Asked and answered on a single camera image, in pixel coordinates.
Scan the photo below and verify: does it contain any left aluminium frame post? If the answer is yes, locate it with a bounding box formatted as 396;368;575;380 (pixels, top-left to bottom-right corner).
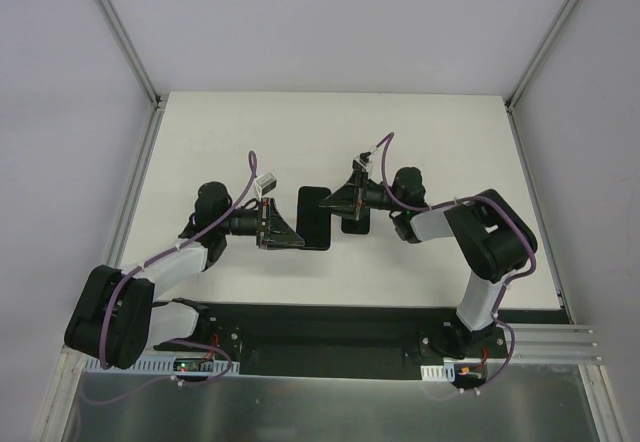
94;0;162;109

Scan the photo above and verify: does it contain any left white cable duct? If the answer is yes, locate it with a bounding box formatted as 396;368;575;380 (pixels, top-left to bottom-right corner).
107;356;240;377

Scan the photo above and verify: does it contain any aluminium frame post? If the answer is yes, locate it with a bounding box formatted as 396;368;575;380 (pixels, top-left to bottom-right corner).
94;0;162;109
505;0;582;114

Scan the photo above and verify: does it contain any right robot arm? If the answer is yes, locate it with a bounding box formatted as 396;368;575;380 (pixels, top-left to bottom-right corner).
319;167;537;359

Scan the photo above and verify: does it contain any white cable duct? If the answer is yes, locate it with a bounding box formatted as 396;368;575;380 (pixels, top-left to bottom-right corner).
107;356;240;377
420;360;487;383

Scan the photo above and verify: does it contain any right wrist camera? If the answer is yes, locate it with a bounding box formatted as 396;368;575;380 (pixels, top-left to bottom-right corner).
352;147;378;173

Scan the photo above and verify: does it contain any black phone case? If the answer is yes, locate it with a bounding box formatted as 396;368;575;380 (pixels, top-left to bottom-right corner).
341;208;371;235
296;186;331;251

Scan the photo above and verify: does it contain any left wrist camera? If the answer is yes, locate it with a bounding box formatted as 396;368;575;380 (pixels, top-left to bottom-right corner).
254;173;277;197

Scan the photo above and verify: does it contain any aluminium table rail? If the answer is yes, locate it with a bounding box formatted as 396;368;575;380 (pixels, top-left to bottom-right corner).
102;99;166;266
506;109;572;320

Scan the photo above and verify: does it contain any left aluminium table rail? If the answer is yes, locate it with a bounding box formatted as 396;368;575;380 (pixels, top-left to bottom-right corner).
102;99;166;266

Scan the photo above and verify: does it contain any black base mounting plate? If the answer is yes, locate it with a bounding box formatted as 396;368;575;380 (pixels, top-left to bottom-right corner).
154;303;513;380

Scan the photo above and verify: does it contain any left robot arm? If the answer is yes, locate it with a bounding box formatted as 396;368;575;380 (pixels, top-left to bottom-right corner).
64;182;305;369

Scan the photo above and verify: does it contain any right aluminium table rail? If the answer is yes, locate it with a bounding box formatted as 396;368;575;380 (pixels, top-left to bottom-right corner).
506;109;572;320

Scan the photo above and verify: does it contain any front aluminium rail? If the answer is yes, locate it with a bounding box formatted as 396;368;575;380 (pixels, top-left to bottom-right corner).
512;324;603;365

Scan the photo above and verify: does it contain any right white cable duct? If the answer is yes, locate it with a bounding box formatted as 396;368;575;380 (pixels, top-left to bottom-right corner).
420;360;487;383

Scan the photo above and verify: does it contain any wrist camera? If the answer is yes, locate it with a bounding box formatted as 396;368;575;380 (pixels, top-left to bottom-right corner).
352;147;378;173
254;173;277;197

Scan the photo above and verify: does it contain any right aluminium frame post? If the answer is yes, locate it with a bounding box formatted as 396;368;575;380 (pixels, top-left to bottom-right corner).
505;0;582;114

